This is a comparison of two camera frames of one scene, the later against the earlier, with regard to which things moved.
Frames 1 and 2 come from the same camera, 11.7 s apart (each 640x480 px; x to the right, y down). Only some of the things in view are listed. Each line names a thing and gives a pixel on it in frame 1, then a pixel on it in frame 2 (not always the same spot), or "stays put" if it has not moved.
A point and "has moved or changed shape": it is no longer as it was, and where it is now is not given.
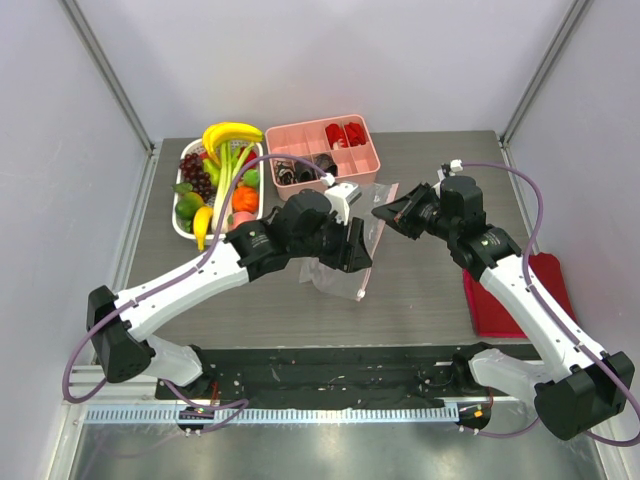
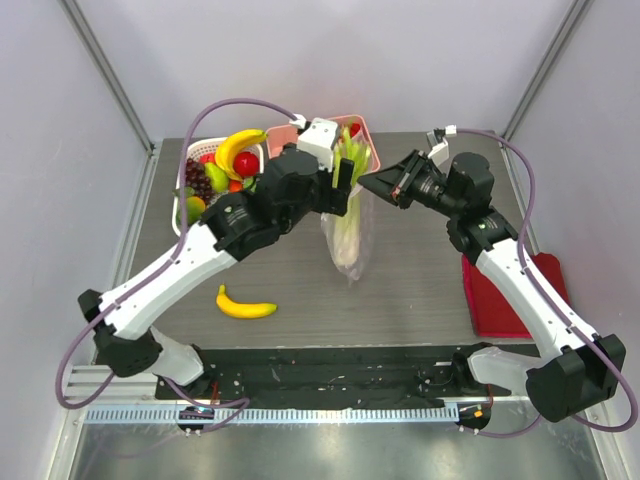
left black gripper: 355,252 → 335,199
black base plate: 319,377 stays put
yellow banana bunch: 225,132 → 225,154
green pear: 213,170 stays put
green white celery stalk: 231,163 → 348,228
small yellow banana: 201,219 has moved or changed shape
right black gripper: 416,212 → 404,178
